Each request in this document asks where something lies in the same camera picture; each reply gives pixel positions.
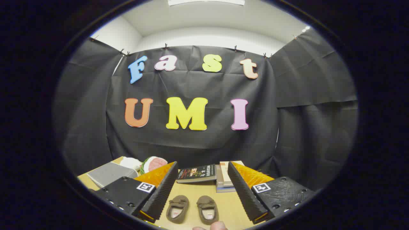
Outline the ceiling light panel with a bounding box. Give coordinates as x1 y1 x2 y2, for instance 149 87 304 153
168 0 245 6

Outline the black cover book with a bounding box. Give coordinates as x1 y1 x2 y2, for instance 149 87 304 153
176 164 218 184

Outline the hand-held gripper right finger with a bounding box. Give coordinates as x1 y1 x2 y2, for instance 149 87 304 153
228 161 317 225

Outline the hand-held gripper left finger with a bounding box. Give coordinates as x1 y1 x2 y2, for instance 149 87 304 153
90 161 179 223

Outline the white plush toy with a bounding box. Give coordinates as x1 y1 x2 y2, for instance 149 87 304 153
120 157 143 171

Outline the grey storage box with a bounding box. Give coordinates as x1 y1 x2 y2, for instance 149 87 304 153
87 162 138 188

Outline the grey cover book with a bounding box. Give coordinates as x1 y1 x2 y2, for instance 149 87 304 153
216 165 224 189

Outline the watermelon slice plush toy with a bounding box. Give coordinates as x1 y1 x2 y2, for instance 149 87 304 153
141 156 168 174

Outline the brown fuzzy shoe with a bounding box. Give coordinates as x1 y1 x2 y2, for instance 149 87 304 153
166 195 189 224
197 195 220 225

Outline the beige cover book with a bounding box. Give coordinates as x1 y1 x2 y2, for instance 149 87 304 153
220 161 245 187

